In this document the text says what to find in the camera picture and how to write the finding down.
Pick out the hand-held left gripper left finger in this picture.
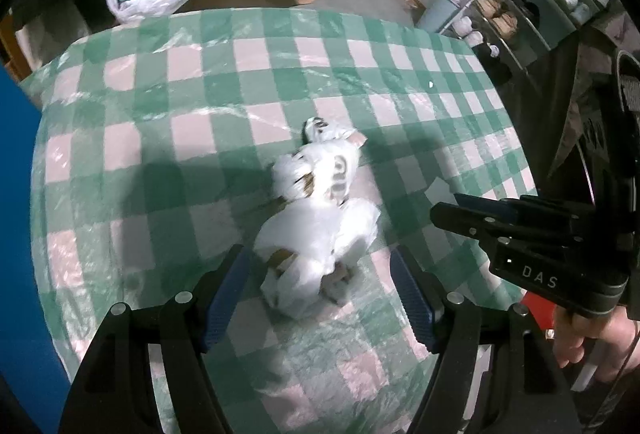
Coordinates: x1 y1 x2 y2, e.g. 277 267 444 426
57 244 256 434

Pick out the cardboard box with blue outside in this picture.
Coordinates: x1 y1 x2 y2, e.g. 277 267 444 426
0 61 73 434

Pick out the shoe rack with shoes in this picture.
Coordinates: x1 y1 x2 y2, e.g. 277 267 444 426
440 0 616 79

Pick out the red object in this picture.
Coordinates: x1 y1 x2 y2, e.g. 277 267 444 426
522 291 557 332

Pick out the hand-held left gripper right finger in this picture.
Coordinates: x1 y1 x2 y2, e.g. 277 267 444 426
390 246 583 434

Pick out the person's right hand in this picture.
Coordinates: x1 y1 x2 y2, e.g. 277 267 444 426
555 301 640 382

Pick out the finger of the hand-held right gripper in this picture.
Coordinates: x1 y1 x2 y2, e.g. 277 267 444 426
430 201 506 249
454 193 523 222

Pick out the green white checked tablecloth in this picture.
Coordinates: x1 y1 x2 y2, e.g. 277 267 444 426
17 6 541 434

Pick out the dark patterned cloth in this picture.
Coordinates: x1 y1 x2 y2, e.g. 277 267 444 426
547 14 626 182

